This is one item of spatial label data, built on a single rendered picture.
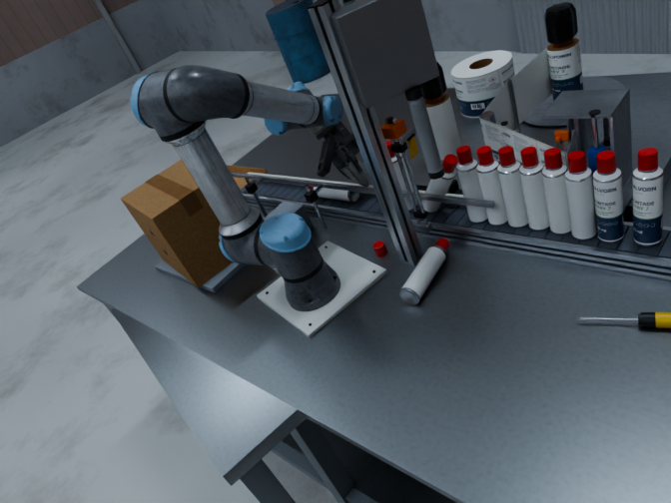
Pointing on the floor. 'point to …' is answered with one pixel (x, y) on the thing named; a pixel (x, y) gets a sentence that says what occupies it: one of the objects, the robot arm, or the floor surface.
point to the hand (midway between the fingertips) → (363, 185)
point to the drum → (298, 40)
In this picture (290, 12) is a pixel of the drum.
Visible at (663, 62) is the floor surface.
